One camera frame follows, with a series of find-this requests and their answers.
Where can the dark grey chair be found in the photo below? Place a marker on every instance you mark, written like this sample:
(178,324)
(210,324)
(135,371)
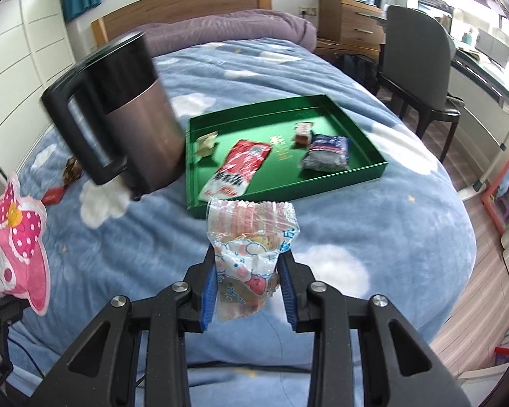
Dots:
(415,59)

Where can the blue cloud print blanket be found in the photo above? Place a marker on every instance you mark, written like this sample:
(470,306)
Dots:
(364,241)

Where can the white wardrobe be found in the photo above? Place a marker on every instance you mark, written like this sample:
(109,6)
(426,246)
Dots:
(21,51)

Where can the blue and white snack packet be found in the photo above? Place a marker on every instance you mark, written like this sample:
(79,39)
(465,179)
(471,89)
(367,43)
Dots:
(326,154)

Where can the green tray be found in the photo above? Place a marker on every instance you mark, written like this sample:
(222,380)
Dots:
(280,178)

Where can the small beige snack packet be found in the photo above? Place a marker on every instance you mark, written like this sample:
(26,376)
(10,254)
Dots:
(205,146)

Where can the wooden headboard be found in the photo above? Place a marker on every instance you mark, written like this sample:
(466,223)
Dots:
(186,4)

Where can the red and white snack packet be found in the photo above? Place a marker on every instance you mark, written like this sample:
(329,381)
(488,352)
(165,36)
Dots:
(237,169)

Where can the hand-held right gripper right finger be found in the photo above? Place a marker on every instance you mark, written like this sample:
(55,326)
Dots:
(286,292)

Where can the pink cartoon character packet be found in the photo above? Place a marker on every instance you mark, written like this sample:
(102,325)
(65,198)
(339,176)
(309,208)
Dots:
(17,237)

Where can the brown and black electric kettle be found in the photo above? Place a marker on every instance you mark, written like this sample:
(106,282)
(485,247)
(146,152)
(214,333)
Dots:
(131,118)

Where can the orange pole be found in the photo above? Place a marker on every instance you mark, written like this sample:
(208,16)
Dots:
(502,178)

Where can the wooden drawer chest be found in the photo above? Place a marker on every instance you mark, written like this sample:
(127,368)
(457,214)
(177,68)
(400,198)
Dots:
(352,21)

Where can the brown snack packet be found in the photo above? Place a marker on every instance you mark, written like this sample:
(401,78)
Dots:
(72,169)

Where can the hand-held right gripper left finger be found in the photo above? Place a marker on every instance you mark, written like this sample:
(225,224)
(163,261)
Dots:
(208,296)

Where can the clear pink cartoon snack packet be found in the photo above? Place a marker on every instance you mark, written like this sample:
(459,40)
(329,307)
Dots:
(246,246)

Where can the white desk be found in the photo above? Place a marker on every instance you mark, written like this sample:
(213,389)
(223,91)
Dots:
(487,89)

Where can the purple pillow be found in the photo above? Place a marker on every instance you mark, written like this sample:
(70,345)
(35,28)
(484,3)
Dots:
(237,29)

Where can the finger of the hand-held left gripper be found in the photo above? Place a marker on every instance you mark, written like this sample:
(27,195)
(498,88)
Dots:
(6,309)

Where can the small red snack packet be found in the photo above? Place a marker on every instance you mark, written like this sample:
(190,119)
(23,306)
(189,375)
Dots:
(53,195)

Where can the red clear-window snack packet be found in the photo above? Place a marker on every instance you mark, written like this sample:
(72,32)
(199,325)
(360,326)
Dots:
(303,133)

